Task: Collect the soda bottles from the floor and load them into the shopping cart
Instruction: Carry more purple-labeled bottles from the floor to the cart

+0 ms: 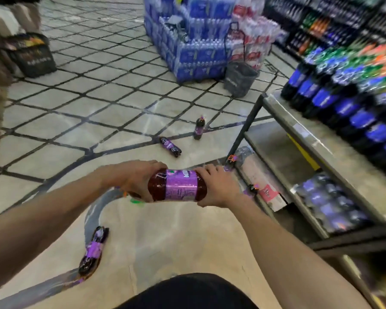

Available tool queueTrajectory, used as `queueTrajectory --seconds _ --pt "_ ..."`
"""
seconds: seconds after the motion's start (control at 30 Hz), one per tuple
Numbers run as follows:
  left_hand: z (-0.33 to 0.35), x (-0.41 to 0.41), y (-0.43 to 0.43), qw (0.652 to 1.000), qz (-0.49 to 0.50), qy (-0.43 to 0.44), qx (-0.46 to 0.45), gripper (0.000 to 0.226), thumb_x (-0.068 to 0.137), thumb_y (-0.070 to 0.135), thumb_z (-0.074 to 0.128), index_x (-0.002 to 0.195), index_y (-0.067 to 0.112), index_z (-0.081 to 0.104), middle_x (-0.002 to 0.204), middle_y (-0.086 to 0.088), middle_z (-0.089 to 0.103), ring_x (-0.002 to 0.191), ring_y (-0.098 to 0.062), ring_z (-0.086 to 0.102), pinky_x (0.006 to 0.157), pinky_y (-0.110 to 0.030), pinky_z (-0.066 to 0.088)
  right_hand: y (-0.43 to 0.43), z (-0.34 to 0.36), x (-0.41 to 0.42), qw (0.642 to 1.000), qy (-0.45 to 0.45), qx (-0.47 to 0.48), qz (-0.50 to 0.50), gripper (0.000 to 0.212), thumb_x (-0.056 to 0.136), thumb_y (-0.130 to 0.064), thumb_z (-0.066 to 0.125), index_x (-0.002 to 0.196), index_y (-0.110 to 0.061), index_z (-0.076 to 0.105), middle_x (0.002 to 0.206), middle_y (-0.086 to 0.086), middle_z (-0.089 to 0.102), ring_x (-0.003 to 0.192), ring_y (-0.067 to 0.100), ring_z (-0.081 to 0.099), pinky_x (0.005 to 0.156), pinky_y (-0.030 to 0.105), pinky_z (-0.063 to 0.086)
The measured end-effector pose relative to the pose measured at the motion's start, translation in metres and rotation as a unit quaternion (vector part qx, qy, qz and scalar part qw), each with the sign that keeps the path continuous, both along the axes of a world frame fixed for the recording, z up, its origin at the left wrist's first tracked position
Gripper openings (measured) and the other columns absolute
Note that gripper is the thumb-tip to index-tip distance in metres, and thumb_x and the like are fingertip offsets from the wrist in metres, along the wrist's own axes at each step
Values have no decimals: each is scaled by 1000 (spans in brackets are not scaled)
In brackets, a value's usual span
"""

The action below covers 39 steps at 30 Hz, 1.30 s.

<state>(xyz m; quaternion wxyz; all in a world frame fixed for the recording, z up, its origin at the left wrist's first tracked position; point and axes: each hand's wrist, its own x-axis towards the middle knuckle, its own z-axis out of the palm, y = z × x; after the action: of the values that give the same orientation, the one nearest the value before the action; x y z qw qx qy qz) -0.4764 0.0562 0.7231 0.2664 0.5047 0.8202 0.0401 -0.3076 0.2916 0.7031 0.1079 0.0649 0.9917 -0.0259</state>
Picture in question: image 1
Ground shrink-wrapped water bottle pack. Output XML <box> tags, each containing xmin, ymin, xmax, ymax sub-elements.
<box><xmin>293</xmin><ymin>172</ymin><xmax>374</xmax><ymax>235</ymax></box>

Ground black basket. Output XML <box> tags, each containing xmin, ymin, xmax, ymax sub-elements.
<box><xmin>0</xmin><ymin>32</ymin><xmax>57</xmax><ymax>78</ymax></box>

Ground dark metal display table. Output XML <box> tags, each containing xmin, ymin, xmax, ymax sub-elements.
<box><xmin>226</xmin><ymin>90</ymin><xmax>386</xmax><ymax>309</ymax></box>

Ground person's right hand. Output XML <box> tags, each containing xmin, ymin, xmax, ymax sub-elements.
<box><xmin>194</xmin><ymin>164</ymin><xmax>244</xmax><ymax>209</ymax></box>

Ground group of green soda bottles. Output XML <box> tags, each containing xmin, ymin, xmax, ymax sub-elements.
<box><xmin>308</xmin><ymin>45</ymin><xmax>386</xmax><ymax>94</ymax></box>

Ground pink white carton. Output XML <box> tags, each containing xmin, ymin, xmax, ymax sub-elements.
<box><xmin>241</xmin><ymin>151</ymin><xmax>289</xmax><ymax>213</ymax></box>

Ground black shorts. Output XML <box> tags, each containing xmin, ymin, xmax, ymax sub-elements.
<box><xmin>114</xmin><ymin>273</ymin><xmax>259</xmax><ymax>309</ymax></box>

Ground group of purple bottles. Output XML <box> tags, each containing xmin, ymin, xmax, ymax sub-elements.
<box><xmin>78</xmin><ymin>115</ymin><xmax>259</xmax><ymax>277</ymax></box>

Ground person's right forearm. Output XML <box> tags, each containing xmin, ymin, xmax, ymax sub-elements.
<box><xmin>228</xmin><ymin>196</ymin><xmax>372</xmax><ymax>309</ymax></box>

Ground stack of blue drink packs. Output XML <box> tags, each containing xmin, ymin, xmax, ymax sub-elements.
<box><xmin>143</xmin><ymin>0</ymin><xmax>237</xmax><ymax>84</ymax></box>

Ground person's left forearm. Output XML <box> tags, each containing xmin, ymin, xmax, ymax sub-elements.
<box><xmin>0</xmin><ymin>172</ymin><xmax>116</xmax><ymax>290</ymax></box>

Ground row of blue label colas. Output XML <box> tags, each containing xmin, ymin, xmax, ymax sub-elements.
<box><xmin>280</xmin><ymin>46</ymin><xmax>386</xmax><ymax>177</ymax></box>

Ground black soft drink shelf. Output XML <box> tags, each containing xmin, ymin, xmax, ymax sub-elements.
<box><xmin>263</xmin><ymin>0</ymin><xmax>386</xmax><ymax>61</ymax></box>

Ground purple bottle floor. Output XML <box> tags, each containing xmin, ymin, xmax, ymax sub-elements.
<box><xmin>124</xmin><ymin>169</ymin><xmax>208</xmax><ymax>203</ymax></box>

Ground person's left hand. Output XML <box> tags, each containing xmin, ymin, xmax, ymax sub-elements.
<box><xmin>96</xmin><ymin>160</ymin><xmax>168</xmax><ymax>203</ymax></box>

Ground stack of red label water packs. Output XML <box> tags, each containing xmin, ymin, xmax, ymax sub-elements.
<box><xmin>230</xmin><ymin>0</ymin><xmax>281</xmax><ymax>71</ymax></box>

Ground grey plastic shopping basket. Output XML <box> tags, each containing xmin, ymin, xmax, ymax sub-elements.
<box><xmin>223</xmin><ymin>22</ymin><xmax>259</xmax><ymax>99</ymax></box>

